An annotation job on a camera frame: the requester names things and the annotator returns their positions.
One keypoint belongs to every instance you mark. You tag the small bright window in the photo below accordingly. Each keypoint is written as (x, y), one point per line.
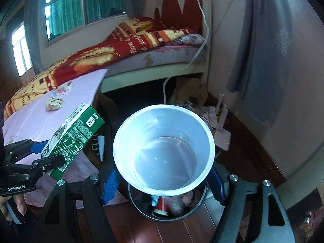
(21, 48)

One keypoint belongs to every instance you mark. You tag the red heart-shaped headboard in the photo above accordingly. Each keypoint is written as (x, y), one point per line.
(177, 10)

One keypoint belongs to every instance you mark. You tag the crumpled wrappers in bin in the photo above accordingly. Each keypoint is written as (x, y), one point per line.
(182, 202)

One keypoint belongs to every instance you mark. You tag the grey curtain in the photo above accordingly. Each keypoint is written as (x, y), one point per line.
(34, 38)
(260, 55)

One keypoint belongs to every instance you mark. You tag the crumpled pale wrapper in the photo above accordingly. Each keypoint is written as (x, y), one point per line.
(54, 104)

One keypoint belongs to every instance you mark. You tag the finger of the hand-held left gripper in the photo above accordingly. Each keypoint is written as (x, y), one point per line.
(50, 162)
(38, 145)

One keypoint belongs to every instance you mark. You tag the red paper cup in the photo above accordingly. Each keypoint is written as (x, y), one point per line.
(160, 206)

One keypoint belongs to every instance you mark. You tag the large green-tinted window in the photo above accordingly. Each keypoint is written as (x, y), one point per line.
(83, 7)

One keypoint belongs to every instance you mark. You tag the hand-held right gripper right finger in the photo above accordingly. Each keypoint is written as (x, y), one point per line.
(218, 186)

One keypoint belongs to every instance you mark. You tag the black round trash bin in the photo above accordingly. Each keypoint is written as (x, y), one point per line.
(141, 207)

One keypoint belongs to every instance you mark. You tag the green carton box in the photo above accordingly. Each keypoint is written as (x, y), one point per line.
(76, 131)

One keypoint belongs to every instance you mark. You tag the brown cardboard box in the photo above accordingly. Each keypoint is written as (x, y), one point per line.
(188, 91)

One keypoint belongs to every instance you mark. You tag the blue white paper tub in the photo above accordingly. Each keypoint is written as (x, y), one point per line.
(162, 157)

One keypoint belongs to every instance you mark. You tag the floral mattress sheet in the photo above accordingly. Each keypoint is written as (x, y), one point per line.
(162, 55)

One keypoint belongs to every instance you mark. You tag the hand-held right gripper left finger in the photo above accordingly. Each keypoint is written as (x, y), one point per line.
(110, 187)

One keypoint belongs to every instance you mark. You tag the small pale flat wrapper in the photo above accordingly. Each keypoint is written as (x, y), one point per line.
(63, 88)

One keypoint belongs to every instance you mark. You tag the person's left hand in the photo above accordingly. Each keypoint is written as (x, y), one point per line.
(21, 206)

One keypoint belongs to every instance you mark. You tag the red yellow printed quilt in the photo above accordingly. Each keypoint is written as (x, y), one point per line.
(101, 53)

